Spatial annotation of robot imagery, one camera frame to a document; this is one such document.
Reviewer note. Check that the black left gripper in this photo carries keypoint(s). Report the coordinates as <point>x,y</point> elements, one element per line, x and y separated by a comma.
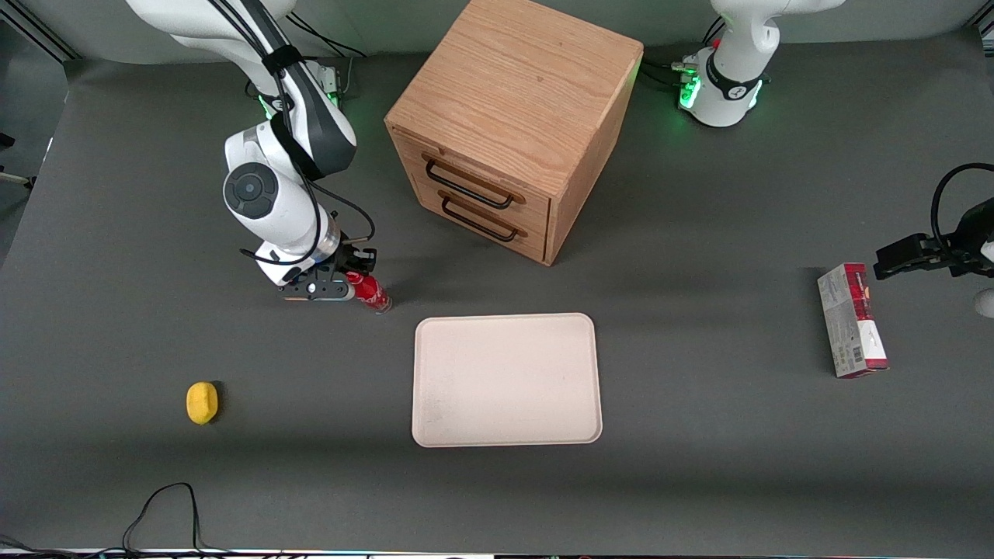
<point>960,252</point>

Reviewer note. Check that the grey red carton box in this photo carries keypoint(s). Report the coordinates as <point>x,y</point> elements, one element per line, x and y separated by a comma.
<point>850,326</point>

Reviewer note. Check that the aluminium frame rail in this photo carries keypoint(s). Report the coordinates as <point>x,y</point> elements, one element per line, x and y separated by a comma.
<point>39,31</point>

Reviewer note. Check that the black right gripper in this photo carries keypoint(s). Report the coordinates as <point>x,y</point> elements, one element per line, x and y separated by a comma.
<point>356,258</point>

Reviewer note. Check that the wooden drawer cabinet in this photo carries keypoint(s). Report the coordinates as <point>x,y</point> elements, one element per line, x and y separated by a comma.
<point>512,85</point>

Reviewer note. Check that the grey right base connector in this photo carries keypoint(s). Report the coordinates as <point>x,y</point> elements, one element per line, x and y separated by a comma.
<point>330,80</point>

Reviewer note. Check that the wooden drawer front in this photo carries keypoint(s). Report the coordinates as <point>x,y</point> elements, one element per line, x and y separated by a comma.
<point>536,242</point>
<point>411,151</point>

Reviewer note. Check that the yellow lemon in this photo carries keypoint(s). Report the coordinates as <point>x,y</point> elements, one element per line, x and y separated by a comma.
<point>202,404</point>

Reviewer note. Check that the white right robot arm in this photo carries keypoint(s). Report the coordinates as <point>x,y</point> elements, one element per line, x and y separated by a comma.
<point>272,202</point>

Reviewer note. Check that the red coke bottle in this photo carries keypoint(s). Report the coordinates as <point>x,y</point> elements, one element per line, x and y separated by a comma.
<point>371,293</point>

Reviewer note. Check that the beige plastic tray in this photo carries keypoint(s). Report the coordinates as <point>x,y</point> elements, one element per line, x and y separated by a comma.
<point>512,373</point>

